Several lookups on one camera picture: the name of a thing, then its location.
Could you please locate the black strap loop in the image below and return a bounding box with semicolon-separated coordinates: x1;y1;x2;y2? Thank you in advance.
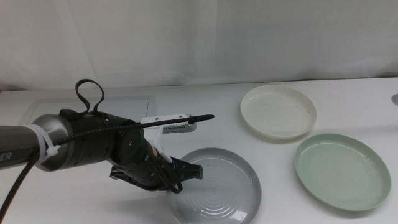
75;78;106;114

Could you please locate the pale green shallow bowl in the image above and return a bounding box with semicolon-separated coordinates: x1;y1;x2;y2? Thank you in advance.
294;133;392;212

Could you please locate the thin black cable loop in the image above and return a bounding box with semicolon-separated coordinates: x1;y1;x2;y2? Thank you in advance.
152;155;184;194

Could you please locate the white fabric backdrop curtain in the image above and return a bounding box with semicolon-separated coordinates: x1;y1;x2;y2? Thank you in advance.
0;0;398;91

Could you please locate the grey shallow bowl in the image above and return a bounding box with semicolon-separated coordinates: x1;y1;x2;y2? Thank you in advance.
166;147;262;224

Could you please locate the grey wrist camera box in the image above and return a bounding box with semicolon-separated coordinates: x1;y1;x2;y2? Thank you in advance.
161;121;197;134

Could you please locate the white zip tie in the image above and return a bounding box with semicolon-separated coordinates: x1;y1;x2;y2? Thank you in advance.
26;124;62;164

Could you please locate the white shallow bowl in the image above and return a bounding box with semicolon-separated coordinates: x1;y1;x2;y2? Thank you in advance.
239;84;317;140

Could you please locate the grey rectangular cable hatch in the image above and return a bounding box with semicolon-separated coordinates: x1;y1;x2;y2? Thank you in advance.
17;95;158;134

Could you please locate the white camera mounting bracket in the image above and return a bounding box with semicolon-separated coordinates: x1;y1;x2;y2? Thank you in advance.
140;113;191;164

